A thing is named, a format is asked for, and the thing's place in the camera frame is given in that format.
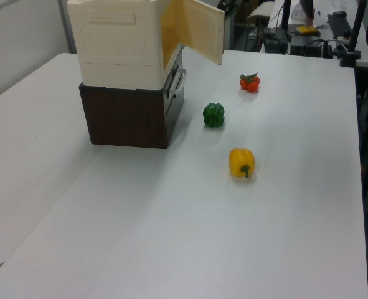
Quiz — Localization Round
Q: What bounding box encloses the dark brown wooden cabinet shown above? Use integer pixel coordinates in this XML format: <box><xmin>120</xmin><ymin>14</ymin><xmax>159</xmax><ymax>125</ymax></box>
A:
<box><xmin>78</xmin><ymin>48</ymin><xmax>185</xmax><ymax>150</ymax></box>

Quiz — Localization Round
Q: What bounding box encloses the cream cabinet door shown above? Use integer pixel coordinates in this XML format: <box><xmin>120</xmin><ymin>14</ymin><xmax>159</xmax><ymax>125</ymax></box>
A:
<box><xmin>179</xmin><ymin>0</ymin><xmax>226</xmax><ymax>66</ymax></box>

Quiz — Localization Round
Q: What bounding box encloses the cream plastic cabinet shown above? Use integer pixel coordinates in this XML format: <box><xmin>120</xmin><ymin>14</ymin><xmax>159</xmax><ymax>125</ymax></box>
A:
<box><xmin>66</xmin><ymin>0</ymin><xmax>187</xmax><ymax>90</ymax></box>

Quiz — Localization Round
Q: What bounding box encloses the green bell pepper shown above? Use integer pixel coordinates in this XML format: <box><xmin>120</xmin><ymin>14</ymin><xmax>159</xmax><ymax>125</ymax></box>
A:
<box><xmin>202</xmin><ymin>102</ymin><xmax>226</xmax><ymax>128</ymax></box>

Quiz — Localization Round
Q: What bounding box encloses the yellow bell pepper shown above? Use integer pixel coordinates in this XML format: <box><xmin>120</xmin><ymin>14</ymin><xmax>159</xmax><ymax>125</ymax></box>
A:
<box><xmin>228</xmin><ymin>148</ymin><xmax>256</xmax><ymax>179</ymax></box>

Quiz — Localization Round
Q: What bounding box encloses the red tomato cluster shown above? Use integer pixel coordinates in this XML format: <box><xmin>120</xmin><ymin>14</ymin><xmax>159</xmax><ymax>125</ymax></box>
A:
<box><xmin>239</xmin><ymin>72</ymin><xmax>261</xmax><ymax>93</ymax></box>

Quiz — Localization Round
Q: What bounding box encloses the white rolled chair back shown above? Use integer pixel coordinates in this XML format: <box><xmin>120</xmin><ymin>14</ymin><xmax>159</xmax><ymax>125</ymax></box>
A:
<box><xmin>247</xmin><ymin>2</ymin><xmax>273</xmax><ymax>22</ymax></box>

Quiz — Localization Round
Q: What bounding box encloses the black electronics box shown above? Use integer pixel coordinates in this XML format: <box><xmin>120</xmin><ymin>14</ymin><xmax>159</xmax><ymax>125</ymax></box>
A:
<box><xmin>289</xmin><ymin>31</ymin><xmax>323</xmax><ymax>57</ymax></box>

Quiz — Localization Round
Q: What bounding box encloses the thin black pole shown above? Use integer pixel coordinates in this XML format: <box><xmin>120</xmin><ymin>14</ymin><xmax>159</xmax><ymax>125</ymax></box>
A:
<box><xmin>280</xmin><ymin>0</ymin><xmax>292</xmax><ymax>31</ymax></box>

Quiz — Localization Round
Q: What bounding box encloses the black pole with clamp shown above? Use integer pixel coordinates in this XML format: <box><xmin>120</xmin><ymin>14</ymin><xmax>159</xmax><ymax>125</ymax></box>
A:
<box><xmin>339</xmin><ymin>0</ymin><xmax>367</xmax><ymax>67</ymax></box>

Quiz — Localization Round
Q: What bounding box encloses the white drawer handle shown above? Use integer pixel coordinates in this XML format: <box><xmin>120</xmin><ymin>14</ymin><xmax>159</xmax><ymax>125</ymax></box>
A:
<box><xmin>167</xmin><ymin>67</ymin><xmax>188</xmax><ymax>97</ymax></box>

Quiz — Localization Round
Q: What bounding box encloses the black device with cables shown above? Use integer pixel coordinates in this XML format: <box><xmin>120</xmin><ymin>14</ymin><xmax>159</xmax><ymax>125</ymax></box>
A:
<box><xmin>263</xmin><ymin>27</ymin><xmax>289</xmax><ymax>54</ymax></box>

